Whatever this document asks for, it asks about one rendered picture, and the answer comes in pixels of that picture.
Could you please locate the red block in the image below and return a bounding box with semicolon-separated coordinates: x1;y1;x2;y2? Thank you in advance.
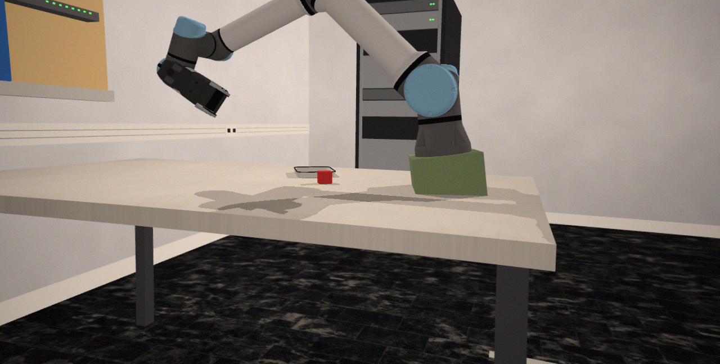
317;170;332;184

